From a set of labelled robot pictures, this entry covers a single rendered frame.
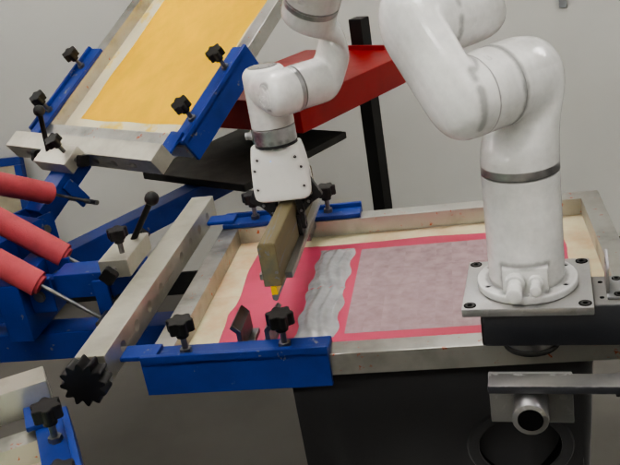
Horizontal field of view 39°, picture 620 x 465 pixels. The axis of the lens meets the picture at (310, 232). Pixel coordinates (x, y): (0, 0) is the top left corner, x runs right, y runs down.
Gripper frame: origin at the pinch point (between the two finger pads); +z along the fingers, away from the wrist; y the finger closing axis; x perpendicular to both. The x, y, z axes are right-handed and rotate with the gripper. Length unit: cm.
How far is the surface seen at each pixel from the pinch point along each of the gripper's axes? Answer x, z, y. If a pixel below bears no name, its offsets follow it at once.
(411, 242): 18.9, 14.0, 19.6
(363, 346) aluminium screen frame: -27.1, 10.8, 14.0
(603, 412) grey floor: 94, 109, 66
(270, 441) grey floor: 86, 109, -39
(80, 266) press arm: 1.0, 5.1, -42.6
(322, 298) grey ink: -3.9, 13.7, 4.2
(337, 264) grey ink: 10.4, 13.6, 5.3
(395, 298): -5.2, 14.2, 17.4
